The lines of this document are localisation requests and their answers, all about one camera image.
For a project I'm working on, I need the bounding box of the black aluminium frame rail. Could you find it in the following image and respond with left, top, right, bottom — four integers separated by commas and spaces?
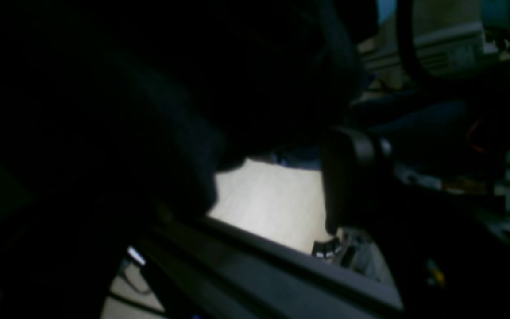
135, 218, 405, 319

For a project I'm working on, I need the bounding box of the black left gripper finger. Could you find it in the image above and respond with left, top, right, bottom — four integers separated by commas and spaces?
321, 127, 510, 319

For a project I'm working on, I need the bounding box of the dark grey T-shirt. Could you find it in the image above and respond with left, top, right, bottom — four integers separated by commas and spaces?
0, 0, 378, 216

